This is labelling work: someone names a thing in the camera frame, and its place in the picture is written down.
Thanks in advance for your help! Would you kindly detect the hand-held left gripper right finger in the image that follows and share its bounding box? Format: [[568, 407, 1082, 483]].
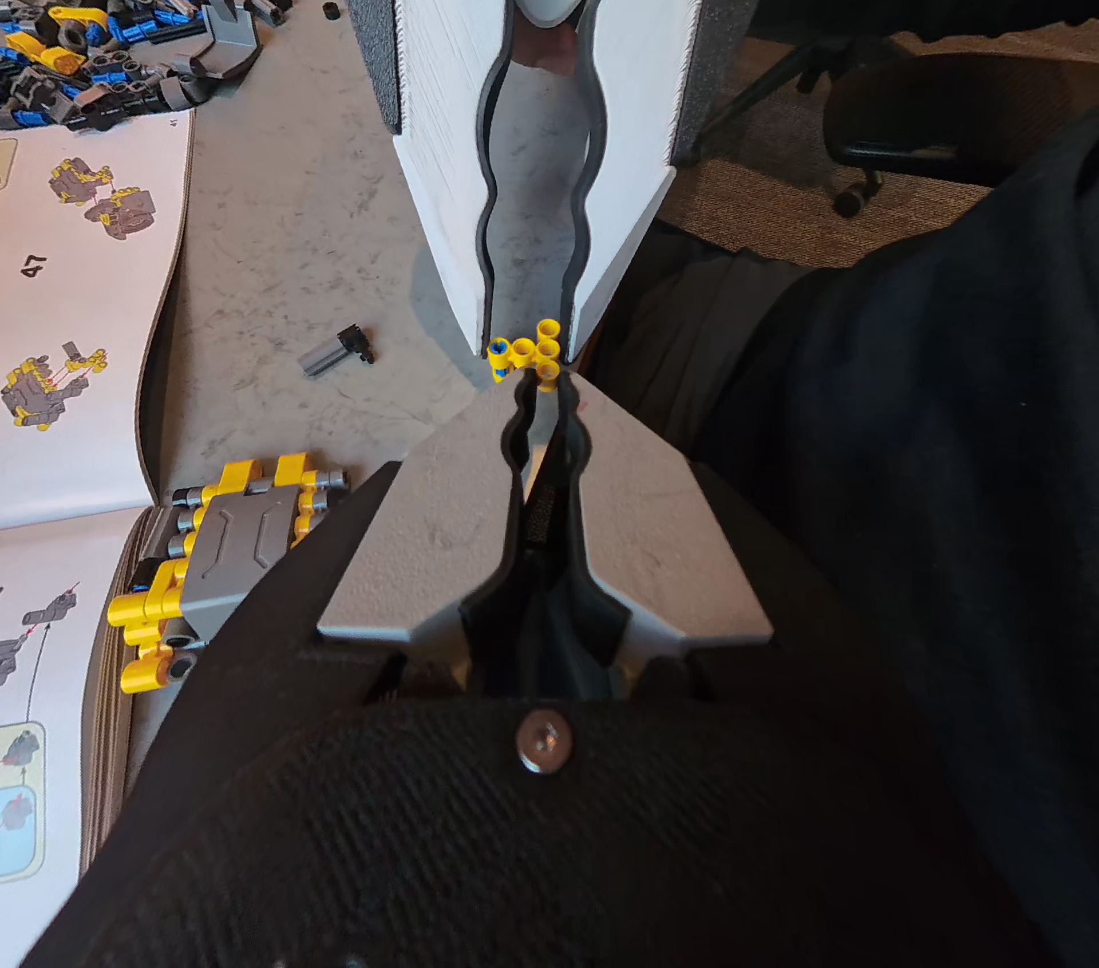
[[560, 369, 776, 686]]

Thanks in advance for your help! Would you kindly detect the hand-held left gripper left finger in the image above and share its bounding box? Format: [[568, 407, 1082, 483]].
[[316, 374, 529, 686]]

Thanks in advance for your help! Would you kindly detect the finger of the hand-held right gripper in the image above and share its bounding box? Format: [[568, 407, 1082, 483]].
[[560, 0, 711, 361], [389, 0, 515, 359]]

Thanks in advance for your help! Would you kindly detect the yellow three-hole connector brick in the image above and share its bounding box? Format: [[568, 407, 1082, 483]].
[[511, 318, 564, 394]]

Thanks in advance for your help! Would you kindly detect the grey desk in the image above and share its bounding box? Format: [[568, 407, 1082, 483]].
[[120, 0, 594, 772]]

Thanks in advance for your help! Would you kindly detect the person's right hand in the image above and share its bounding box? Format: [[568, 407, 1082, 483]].
[[513, 27, 587, 76]]

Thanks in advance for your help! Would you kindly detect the yellow grey brick assembly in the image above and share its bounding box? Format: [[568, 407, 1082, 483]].
[[107, 451, 353, 696]]

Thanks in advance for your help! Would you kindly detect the black grey pin connector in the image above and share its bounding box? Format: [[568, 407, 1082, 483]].
[[297, 322, 377, 380]]

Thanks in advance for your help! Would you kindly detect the person's body in black clothing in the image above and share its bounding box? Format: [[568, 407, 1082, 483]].
[[584, 118, 1099, 968]]

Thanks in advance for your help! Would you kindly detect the black office chair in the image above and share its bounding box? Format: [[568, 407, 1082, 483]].
[[687, 27, 1099, 222]]

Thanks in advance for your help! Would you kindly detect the open instruction booklet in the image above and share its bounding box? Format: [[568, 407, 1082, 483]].
[[0, 109, 197, 896]]

